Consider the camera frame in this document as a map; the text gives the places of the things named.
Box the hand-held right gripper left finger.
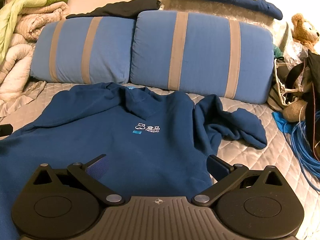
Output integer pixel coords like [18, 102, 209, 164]
[32, 155, 125, 204]

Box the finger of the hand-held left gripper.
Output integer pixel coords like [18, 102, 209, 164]
[0, 124, 13, 137]

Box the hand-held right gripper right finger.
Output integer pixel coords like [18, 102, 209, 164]
[191, 155, 282, 207]

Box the dark blue sweatshirt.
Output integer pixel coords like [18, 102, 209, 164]
[0, 82, 268, 240]

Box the grey quilted bedspread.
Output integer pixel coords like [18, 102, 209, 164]
[0, 40, 320, 240]

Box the grey wrinkled sheet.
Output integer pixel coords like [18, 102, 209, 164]
[0, 80, 48, 118]

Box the beige quilted comforter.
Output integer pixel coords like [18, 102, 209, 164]
[0, 1, 70, 117]

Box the turquoise cloth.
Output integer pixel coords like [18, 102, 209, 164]
[272, 112, 292, 133]

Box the striped canvas tote bag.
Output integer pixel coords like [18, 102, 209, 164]
[267, 57, 310, 110]

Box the blue grey-striped pillow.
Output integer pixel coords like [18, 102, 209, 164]
[129, 10, 273, 105]
[30, 17, 137, 85]

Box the light green blanket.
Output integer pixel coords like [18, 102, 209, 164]
[0, 0, 69, 60]

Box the black bag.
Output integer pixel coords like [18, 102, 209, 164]
[285, 50, 320, 160]

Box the clear plastic wrap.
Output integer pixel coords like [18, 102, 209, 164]
[286, 41, 309, 67]

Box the black garment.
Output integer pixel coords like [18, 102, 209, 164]
[65, 0, 162, 20]

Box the brown teddy bear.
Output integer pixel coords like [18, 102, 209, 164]
[291, 13, 320, 54]

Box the blue cable coil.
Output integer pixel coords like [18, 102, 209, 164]
[285, 120, 320, 198]

